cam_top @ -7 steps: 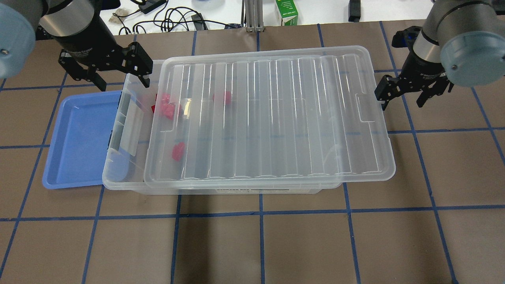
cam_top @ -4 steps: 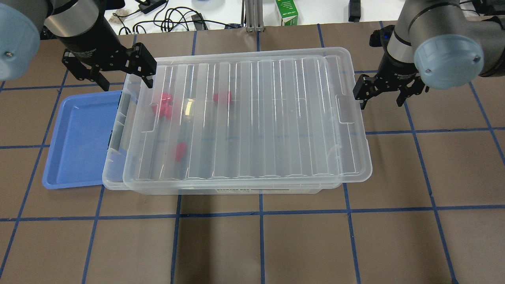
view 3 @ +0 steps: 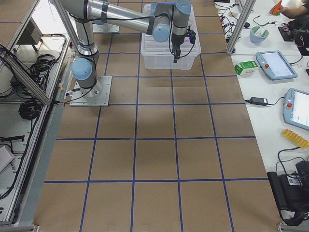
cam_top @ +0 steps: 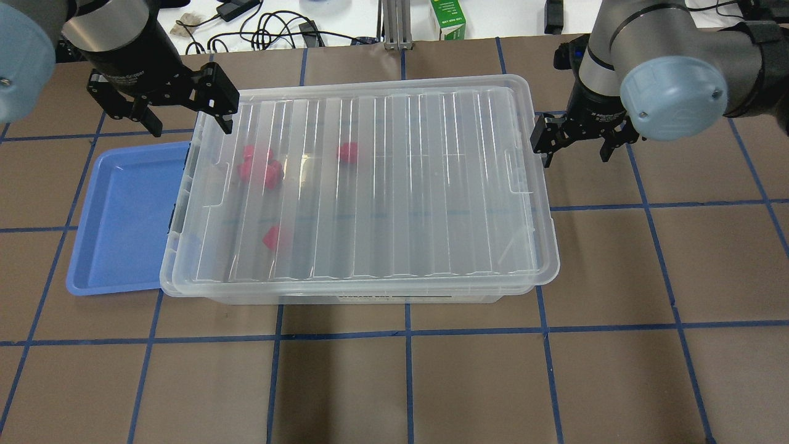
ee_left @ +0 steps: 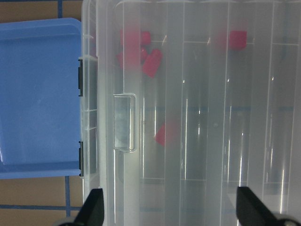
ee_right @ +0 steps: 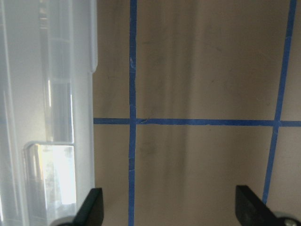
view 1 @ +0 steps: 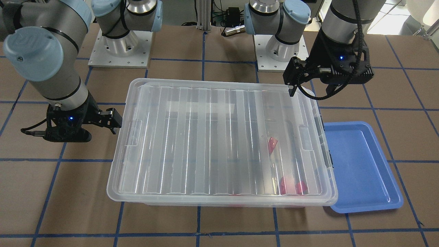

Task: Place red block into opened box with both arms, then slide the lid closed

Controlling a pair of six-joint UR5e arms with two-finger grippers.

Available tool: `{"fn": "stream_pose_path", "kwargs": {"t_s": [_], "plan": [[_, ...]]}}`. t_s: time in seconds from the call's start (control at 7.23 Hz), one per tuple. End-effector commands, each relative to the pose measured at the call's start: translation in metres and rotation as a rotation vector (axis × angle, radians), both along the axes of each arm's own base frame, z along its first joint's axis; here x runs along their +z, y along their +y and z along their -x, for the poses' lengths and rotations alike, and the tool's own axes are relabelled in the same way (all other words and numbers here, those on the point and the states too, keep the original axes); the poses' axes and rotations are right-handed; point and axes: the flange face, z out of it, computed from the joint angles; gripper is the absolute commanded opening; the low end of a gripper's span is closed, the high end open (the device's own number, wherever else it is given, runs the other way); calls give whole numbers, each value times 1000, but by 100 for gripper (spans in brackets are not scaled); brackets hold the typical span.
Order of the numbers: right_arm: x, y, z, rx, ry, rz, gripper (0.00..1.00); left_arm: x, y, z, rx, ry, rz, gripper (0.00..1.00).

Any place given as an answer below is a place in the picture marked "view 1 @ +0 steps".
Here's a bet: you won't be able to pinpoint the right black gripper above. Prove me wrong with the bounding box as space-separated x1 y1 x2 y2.
21 93 123 142

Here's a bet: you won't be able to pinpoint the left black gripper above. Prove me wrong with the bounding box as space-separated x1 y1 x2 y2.
283 30 375 97

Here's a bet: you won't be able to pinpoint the red block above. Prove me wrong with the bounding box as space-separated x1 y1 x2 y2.
268 137 278 155

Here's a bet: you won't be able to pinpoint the clear plastic box lid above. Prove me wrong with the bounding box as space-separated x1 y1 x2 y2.
106 78 338 205

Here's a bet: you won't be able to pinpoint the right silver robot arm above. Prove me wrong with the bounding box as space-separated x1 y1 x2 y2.
1 0 163 142

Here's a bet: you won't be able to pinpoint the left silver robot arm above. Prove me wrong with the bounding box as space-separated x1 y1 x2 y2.
244 0 385 101

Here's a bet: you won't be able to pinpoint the clear plastic storage box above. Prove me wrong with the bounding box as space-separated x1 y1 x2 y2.
142 81 339 208

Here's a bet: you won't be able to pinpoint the red blocks in box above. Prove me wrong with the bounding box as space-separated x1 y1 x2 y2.
280 176 308 196

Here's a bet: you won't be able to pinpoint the blue plastic tray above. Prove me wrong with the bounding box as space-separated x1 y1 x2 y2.
324 121 404 214

